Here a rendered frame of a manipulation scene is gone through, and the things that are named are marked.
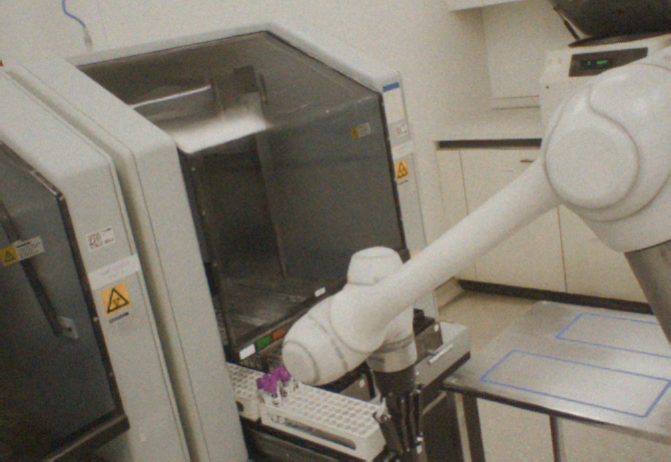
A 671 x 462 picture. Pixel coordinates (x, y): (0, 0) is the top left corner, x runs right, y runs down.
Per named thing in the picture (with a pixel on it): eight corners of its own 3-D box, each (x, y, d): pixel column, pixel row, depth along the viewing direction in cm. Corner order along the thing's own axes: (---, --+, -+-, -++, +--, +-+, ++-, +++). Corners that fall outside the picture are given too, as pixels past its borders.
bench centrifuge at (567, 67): (539, 131, 353) (524, -9, 337) (596, 104, 395) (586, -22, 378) (659, 129, 314) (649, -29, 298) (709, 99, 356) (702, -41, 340)
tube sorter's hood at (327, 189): (103, 327, 185) (32, 72, 169) (275, 244, 227) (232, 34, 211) (238, 365, 151) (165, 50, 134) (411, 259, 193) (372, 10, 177)
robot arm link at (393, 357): (350, 340, 130) (356, 371, 132) (392, 349, 124) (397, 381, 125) (382, 319, 136) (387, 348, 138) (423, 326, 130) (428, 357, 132)
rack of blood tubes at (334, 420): (262, 428, 156) (256, 402, 155) (295, 405, 163) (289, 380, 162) (370, 468, 136) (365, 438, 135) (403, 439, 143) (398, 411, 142)
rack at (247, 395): (173, 396, 178) (167, 373, 176) (205, 377, 185) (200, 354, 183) (256, 426, 158) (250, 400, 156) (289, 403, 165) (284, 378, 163)
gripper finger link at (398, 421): (404, 395, 131) (399, 399, 130) (413, 451, 134) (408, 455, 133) (387, 391, 134) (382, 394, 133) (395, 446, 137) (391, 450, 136)
